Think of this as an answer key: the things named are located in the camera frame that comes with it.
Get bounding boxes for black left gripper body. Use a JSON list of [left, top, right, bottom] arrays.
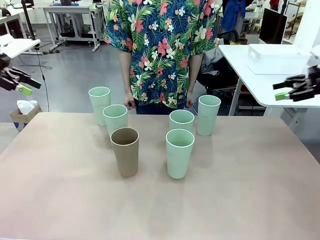
[[0, 53, 12, 74]]

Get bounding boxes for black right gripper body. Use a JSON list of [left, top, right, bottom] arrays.
[[307, 64, 320, 97]]

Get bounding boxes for white plastic basket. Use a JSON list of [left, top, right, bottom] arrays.
[[246, 44, 313, 75]]

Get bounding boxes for light green plastic cup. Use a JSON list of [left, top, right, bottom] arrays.
[[165, 128, 196, 180], [88, 86, 111, 127], [197, 95, 222, 137], [102, 104, 129, 145], [169, 109, 195, 137]]

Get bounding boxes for brown plastic cup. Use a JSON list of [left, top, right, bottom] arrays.
[[110, 127, 140, 179]]

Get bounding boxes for person's right forearm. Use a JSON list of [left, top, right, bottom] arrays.
[[118, 48, 134, 95]]

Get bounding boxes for person's right hand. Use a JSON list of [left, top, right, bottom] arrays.
[[123, 92, 137, 110]]

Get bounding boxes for person's left hand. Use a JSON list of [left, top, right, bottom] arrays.
[[185, 92, 195, 109]]

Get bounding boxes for crumpled white paper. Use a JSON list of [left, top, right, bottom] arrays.
[[16, 99, 38, 115]]

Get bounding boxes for white table with clamp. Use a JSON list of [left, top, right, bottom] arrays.
[[0, 34, 41, 60]]

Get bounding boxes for cardboard box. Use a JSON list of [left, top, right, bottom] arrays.
[[10, 102, 43, 132]]

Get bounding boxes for white desk dark cabinet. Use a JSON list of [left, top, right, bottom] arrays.
[[0, 7, 35, 40]]

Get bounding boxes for black stand pole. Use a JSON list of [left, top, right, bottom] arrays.
[[21, 0, 36, 41]]

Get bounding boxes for black computer monitor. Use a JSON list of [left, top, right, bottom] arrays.
[[258, 7, 288, 45]]

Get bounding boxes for black office chair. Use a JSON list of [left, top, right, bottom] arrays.
[[196, 29, 241, 98]]

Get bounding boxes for grey garment on chair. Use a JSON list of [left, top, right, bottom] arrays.
[[199, 46, 225, 76]]

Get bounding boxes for blue jacket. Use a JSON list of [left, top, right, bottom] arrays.
[[221, 0, 247, 32]]

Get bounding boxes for dark blue jeans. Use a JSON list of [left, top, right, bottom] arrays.
[[136, 103, 199, 116]]

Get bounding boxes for person in floral shirt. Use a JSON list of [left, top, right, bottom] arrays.
[[103, 0, 220, 110]]

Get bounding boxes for black floor cable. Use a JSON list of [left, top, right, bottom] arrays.
[[36, 48, 51, 113]]

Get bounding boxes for white metal-frame desk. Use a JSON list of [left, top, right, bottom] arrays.
[[42, 4, 100, 53]]

